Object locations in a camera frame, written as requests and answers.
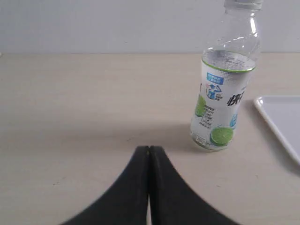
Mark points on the clear plastic lime drink bottle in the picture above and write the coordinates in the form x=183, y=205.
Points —
x=228, y=61

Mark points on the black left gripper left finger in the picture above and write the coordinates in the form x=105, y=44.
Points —
x=125, y=202

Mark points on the white plastic tray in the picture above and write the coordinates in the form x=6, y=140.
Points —
x=282, y=114

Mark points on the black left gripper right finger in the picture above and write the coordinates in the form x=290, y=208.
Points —
x=173, y=201

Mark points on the white bottle cap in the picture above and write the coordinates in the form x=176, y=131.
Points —
x=244, y=4

